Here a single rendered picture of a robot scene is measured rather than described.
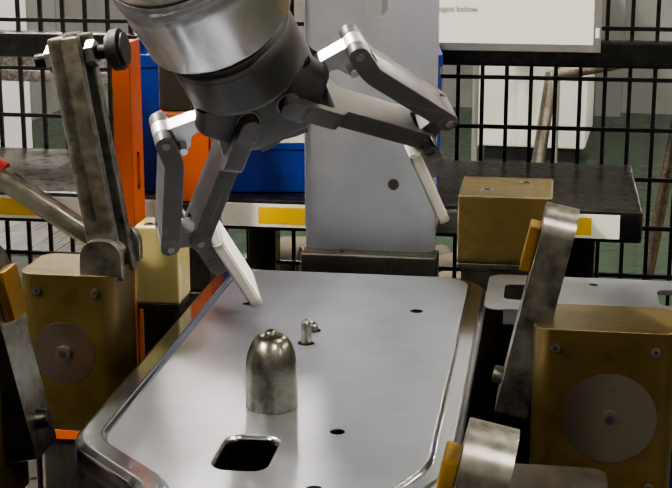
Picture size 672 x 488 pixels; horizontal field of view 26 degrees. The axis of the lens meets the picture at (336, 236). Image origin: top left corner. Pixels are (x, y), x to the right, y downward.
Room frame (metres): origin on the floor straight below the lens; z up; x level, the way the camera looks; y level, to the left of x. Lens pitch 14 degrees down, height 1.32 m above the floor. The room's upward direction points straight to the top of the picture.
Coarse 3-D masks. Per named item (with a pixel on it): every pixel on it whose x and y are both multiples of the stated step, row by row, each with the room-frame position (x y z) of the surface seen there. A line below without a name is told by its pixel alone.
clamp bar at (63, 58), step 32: (64, 64) 0.99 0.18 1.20; (96, 64) 1.00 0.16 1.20; (128, 64) 1.00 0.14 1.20; (64, 96) 0.99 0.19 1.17; (96, 96) 1.01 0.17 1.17; (64, 128) 0.99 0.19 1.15; (96, 128) 0.99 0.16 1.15; (96, 160) 0.99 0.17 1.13; (96, 192) 0.99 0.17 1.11; (96, 224) 0.99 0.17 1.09; (128, 224) 1.02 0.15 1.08; (128, 256) 1.01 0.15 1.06
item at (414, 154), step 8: (408, 152) 0.90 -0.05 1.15; (416, 152) 0.89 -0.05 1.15; (416, 160) 0.89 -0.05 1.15; (416, 168) 0.90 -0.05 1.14; (424, 168) 0.90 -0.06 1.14; (424, 176) 0.90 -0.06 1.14; (424, 184) 0.91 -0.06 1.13; (432, 184) 0.91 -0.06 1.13; (432, 192) 0.91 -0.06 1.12; (432, 200) 0.92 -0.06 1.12; (440, 200) 0.92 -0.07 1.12; (432, 208) 0.92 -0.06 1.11; (440, 208) 0.92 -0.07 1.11; (440, 216) 0.93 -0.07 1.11; (448, 216) 0.93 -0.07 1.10
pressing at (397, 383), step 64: (192, 320) 1.02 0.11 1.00; (256, 320) 1.04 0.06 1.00; (320, 320) 1.04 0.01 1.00; (384, 320) 1.04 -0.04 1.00; (448, 320) 1.04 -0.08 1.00; (128, 384) 0.89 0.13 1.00; (192, 384) 0.90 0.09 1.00; (320, 384) 0.90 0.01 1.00; (384, 384) 0.90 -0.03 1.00; (448, 384) 0.90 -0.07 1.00; (128, 448) 0.79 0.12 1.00; (192, 448) 0.79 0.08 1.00; (320, 448) 0.79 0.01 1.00; (384, 448) 0.79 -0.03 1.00
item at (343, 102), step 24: (288, 96) 0.84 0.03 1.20; (336, 96) 0.87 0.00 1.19; (360, 96) 0.89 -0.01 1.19; (312, 120) 0.85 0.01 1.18; (336, 120) 0.86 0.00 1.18; (360, 120) 0.87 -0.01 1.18; (384, 120) 0.88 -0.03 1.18; (408, 120) 0.89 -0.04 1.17; (408, 144) 0.89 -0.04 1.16; (432, 144) 0.89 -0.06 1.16
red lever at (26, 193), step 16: (0, 160) 1.01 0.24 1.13; (0, 176) 1.01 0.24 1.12; (16, 176) 1.01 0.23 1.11; (16, 192) 1.01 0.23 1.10; (32, 192) 1.00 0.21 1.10; (32, 208) 1.00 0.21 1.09; (48, 208) 1.00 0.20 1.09; (64, 208) 1.01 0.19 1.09; (64, 224) 1.00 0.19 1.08; (80, 224) 1.00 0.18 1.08; (80, 240) 1.00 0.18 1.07
